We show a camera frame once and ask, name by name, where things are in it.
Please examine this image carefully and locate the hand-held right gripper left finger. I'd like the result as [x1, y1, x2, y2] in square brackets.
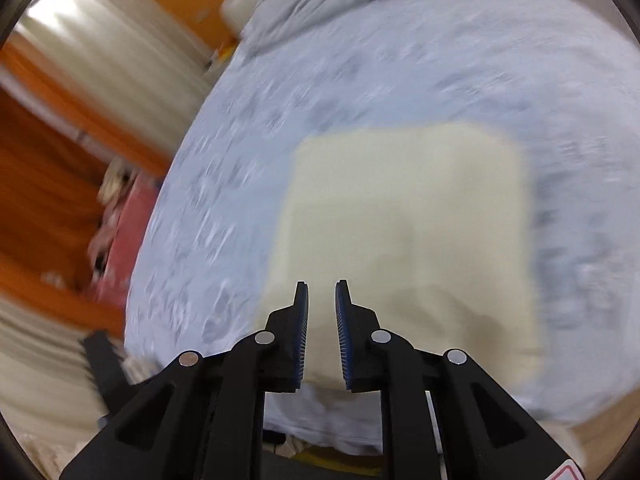
[60, 281, 310, 480]

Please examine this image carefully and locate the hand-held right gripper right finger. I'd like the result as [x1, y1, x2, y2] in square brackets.
[335, 279, 572, 480]

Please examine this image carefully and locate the cream knitted cardigan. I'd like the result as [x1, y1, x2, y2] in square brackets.
[264, 122, 547, 397]

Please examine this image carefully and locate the pink mat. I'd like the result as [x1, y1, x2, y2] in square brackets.
[88, 179, 162, 312]

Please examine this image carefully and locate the floral cloth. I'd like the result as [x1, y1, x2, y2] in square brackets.
[96, 159, 142, 203]

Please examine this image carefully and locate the bed with butterfly sheet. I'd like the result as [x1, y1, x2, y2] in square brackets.
[122, 0, 640, 457]

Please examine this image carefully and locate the orange curtain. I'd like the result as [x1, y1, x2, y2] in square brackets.
[0, 44, 173, 333]

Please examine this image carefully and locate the grey duvet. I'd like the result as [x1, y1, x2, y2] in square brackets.
[239, 0, 547, 57]

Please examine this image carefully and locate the white curtain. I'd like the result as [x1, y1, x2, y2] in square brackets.
[14, 0, 212, 157]

